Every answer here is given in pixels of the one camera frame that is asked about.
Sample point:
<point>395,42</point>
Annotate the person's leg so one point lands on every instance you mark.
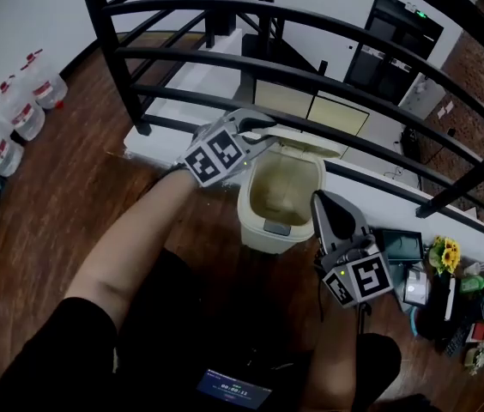
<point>190,281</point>
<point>379,363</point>

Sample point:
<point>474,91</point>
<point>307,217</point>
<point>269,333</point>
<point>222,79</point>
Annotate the green packet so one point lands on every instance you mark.
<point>473,285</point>

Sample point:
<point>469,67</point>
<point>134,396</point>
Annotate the black double door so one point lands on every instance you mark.
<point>396,45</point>

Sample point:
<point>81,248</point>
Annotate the black phone with lit screen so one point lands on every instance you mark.
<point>233,389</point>

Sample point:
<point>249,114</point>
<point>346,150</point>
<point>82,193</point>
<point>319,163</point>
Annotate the person's left leg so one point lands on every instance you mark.
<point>190,281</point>

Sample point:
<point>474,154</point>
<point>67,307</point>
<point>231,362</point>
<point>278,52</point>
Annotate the black metal railing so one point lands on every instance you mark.
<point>113,58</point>

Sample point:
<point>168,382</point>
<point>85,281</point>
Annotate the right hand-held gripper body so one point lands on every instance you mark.
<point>362,277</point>

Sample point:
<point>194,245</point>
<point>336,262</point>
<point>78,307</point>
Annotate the red and white box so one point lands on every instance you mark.
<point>478,332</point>

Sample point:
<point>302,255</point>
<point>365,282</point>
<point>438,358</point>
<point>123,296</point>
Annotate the beige plastic trash bin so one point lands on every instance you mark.
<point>259,230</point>

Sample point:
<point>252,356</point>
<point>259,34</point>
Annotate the teal hoop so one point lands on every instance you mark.
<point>414,320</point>

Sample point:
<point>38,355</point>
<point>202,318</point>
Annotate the person's right leg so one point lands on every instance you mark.
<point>379,363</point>

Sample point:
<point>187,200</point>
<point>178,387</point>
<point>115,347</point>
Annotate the person's black shirt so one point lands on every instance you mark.
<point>53,359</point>

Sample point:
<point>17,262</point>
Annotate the black staircase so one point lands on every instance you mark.
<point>268,43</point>

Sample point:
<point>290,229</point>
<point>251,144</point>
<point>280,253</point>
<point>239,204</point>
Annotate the black bag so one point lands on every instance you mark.
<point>435,311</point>

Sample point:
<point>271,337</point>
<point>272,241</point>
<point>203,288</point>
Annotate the black framed picture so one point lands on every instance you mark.
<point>417,286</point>

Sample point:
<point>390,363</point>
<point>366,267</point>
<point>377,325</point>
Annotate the black remote control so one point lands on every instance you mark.
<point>456,341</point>

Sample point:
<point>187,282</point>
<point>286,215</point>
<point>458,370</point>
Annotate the person's left forearm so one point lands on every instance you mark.
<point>139,230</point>

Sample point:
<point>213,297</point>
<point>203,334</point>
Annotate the yellow sunflower bouquet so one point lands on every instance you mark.
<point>445,253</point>

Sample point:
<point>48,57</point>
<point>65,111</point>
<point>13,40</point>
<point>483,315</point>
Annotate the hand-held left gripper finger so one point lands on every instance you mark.
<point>259,117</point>
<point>259,145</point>

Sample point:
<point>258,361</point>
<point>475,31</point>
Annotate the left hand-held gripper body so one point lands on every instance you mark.
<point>214,157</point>

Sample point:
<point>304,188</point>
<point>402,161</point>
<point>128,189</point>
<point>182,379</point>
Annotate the green exit sign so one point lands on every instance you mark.
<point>418,12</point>

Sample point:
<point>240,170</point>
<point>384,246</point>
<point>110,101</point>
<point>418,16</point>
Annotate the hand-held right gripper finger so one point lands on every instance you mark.
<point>321,234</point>
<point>358,221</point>

